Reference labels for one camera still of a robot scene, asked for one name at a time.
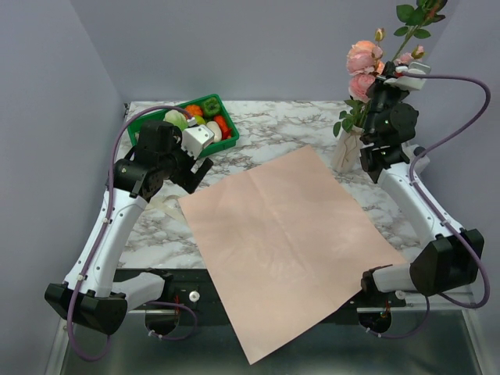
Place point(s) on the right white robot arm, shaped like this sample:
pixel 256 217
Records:
pixel 450 252

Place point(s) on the green lettuce toy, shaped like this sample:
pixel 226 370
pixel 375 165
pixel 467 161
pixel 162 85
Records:
pixel 176 118

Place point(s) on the peach rose stem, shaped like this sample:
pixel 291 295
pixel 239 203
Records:
pixel 365 57

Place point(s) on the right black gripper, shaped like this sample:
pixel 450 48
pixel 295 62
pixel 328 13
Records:
pixel 379 84

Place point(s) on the red chili pepper toy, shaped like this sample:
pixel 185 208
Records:
pixel 222 123

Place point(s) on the white egg-shaped vegetable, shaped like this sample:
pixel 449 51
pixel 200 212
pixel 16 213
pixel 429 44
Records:
pixel 214 127

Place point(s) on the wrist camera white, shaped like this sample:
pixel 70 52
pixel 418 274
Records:
pixel 196 139
pixel 410 77

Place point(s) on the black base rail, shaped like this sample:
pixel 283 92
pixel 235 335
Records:
pixel 195 289

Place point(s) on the orange pumpkin toy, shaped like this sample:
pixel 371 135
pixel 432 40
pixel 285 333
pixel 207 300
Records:
pixel 194 110

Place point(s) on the pink flower bouquet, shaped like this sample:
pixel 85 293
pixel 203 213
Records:
pixel 358 102

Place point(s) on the green plastic tray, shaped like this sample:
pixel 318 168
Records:
pixel 134 128

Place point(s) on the green bell pepper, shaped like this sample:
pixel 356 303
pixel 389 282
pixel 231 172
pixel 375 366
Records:
pixel 210 107

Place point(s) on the pink wrapping paper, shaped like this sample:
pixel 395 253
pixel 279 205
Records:
pixel 285 246

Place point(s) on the beige ribbon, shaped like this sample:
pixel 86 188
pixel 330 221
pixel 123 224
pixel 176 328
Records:
pixel 167 205

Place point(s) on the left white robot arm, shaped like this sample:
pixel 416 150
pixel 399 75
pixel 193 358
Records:
pixel 89 295

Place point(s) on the white ceramic vase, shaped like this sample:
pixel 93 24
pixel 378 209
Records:
pixel 346 152

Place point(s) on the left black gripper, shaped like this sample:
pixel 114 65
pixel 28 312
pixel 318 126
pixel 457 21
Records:
pixel 183 178

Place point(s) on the aluminium frame rail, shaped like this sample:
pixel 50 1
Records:
pixel 405 334

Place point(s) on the white rose stem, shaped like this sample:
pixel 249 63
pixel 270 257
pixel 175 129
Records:
pixel 415 19

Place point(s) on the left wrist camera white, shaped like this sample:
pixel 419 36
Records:
pixel 196 139

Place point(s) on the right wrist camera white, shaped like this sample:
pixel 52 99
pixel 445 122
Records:
pixel 410 77

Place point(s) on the pink rose stem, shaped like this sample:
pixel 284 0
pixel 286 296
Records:
pixel 406 58

